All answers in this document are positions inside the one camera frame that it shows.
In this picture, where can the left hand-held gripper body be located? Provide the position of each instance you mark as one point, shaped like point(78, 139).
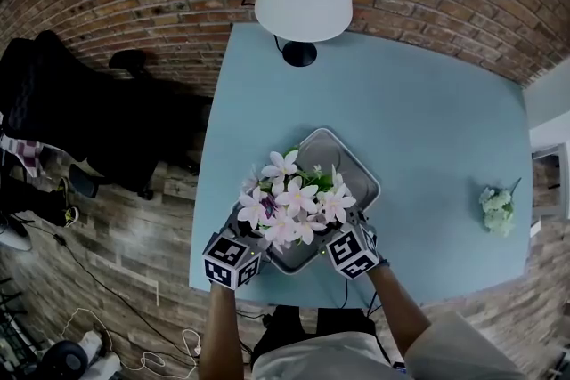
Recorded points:
point(227, 258)

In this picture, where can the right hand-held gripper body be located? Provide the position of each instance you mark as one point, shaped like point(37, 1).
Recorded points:
point(352, 253)

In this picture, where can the metal tray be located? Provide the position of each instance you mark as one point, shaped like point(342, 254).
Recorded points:
point(356, 178)

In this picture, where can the pink artificial flower bouquet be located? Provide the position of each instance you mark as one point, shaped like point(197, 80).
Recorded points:
point(294, 200)

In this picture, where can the person's left forearm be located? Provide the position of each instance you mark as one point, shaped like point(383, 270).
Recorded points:
point(225, 333)

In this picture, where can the person's right forearm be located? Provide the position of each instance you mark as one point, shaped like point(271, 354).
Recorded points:
point(398, 311)

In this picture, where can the person's black trousers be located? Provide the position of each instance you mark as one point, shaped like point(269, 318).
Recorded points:
point(289, 325)

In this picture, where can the person's white shirt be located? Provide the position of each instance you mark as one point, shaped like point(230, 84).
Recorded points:
point(338, 360)

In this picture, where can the white flower bouquet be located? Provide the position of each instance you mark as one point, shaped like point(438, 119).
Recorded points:
point(499, 209)

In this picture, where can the black round device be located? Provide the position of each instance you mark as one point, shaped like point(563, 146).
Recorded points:
point(67, 362)

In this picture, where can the white side shelf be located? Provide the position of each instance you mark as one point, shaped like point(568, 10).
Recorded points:
point(550, 187)

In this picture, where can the black office chair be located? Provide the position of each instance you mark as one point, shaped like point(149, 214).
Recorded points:
point(75, 111)

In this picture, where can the checkered tablecloth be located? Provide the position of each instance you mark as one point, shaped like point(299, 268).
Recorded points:
point(20, 149)

